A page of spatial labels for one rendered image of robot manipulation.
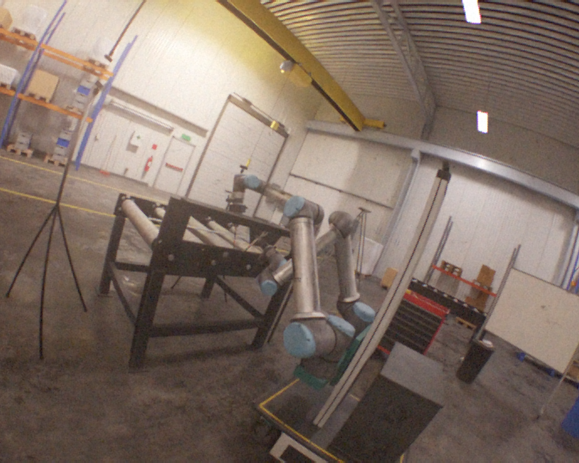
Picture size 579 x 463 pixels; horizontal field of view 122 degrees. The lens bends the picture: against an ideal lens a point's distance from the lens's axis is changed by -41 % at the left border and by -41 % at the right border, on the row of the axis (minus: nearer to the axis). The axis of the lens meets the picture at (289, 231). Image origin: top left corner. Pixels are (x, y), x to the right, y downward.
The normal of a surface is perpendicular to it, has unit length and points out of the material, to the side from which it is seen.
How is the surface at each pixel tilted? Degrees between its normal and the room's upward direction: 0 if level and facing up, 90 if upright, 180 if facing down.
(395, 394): 90
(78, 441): 0
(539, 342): 90
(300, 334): 94
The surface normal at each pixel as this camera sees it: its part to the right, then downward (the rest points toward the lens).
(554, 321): -0.84, -0.30
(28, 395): 0.39, -0.92
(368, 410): -0.48, -0.12
